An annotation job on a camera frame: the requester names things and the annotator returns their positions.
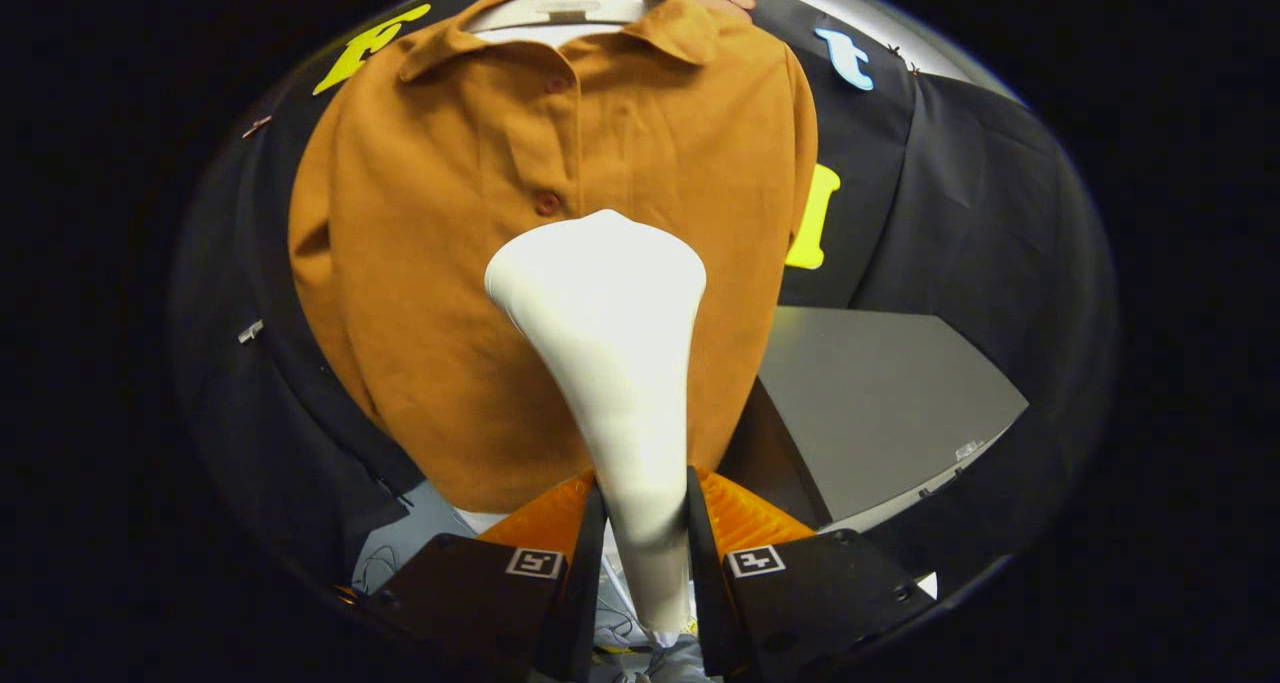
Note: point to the pink clip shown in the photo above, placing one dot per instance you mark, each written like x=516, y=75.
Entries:
x=257, y=126

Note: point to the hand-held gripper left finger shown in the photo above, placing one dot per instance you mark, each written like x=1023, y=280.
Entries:
x=580, y=583

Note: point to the orange button-up shirt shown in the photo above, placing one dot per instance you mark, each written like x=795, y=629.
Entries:
x=420, y=263

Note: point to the row of black clips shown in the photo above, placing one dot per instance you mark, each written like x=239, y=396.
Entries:
x=890, y=50

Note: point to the black backdrop cloth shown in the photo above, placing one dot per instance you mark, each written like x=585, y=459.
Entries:
x=980, y=223

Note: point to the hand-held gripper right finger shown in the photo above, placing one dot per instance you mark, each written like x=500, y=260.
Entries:
x=705, y=583

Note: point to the silver clip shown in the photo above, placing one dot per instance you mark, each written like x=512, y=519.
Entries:
x=250, y=331

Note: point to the white mannequin torso stand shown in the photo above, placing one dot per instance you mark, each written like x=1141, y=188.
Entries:
x=570, y=3

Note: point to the white garment steamer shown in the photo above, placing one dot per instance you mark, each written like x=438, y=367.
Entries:
x=610, y=343

